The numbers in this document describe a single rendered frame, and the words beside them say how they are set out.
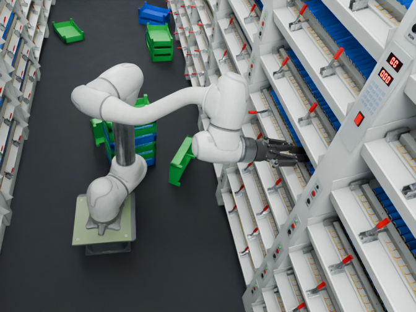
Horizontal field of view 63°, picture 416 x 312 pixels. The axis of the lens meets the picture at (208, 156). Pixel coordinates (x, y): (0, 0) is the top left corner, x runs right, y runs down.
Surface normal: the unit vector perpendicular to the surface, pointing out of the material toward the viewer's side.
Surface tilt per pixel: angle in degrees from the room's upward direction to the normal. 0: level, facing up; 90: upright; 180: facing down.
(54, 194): 0
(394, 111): 90
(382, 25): 19
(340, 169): 90
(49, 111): 0
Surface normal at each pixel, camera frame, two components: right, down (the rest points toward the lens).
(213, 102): -0.54, 0.14
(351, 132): -0.97, 0.06
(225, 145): 0.31, 0.30
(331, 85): -0.19, -0.61
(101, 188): 0.07, -0.61
